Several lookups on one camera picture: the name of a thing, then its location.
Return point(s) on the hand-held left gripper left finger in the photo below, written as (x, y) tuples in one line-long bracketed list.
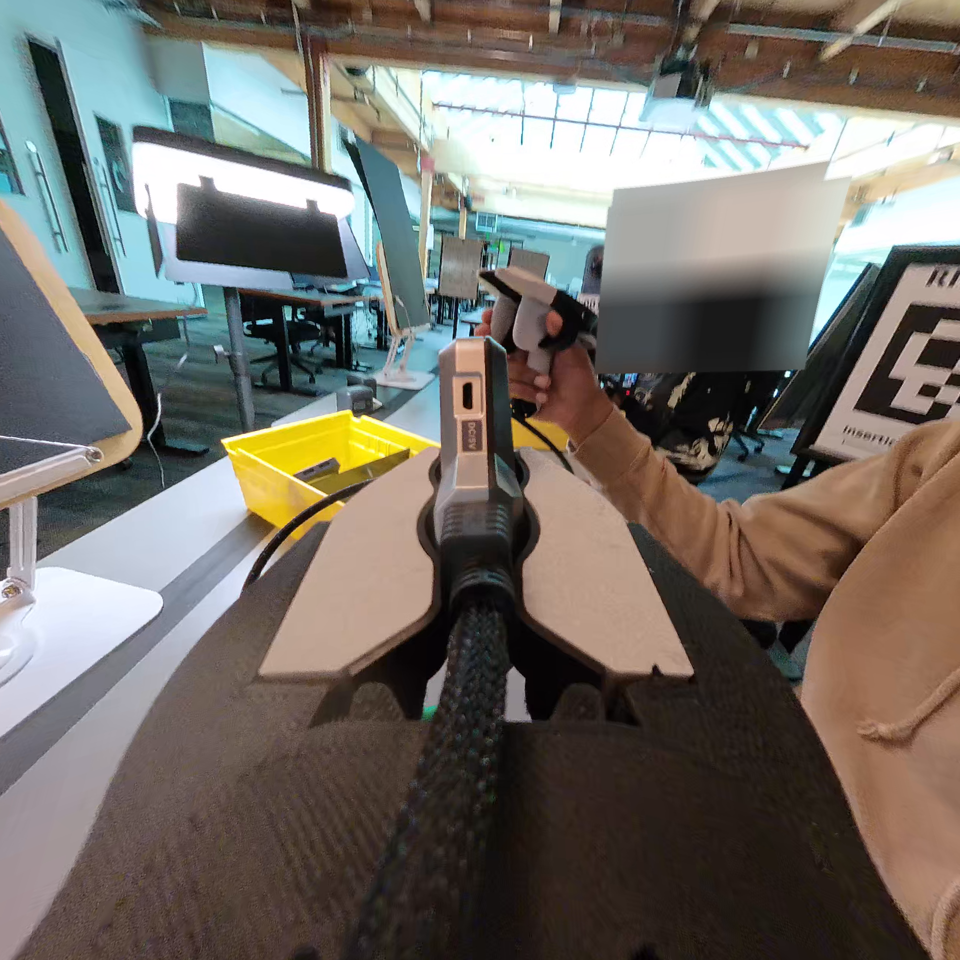
[(352, 585)]

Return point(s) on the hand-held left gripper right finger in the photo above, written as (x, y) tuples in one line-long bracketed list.
[(600, 585)]

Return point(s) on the dark grey usb hub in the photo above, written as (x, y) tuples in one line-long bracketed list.
[(315, 472)]

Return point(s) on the black HDMI switch box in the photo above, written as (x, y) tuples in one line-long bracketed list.
[(472, 480)]

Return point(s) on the person's right forearm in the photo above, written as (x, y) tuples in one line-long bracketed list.
[(675, 517)]

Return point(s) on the person's right hand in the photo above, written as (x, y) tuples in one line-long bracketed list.
[(570, 390)]

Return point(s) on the whiteboard on stand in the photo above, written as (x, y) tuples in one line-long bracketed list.
[(461, 266), (531, 262)]

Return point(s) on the black bin divider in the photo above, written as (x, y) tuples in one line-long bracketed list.
[(375, 469)]

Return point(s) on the white board stand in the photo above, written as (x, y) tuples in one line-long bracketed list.
[(405, 375), (75, 622)]

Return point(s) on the person's beige hoodie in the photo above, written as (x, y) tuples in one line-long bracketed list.
[(900, 675)]

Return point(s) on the white marker sign board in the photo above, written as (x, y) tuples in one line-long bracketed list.
[(885, 360)]

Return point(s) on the small grey action camera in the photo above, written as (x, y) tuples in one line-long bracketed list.
[(358, 394)]

